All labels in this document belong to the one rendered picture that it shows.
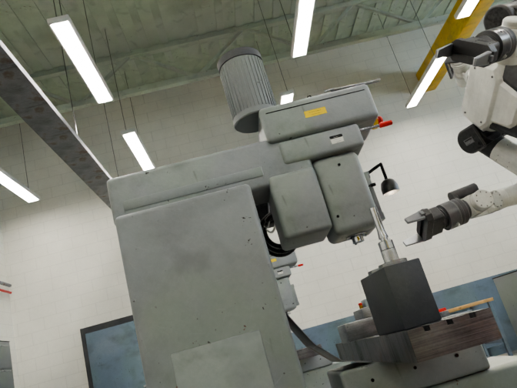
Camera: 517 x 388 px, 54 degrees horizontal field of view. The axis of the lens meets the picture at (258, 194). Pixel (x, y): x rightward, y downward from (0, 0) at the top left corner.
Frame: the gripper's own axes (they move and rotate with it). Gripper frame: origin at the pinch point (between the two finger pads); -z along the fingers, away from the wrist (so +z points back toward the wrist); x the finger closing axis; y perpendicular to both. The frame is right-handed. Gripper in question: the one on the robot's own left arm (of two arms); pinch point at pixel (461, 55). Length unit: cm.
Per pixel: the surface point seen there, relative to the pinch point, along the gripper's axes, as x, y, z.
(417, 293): -7, -65, -13
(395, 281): -1, -62, -17
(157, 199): 87, -62, -49
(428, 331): -20, -61, -27
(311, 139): 65, -48, 10
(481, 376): -21, -105, 10
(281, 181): 62, -59, -8
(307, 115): 71, -40, 13
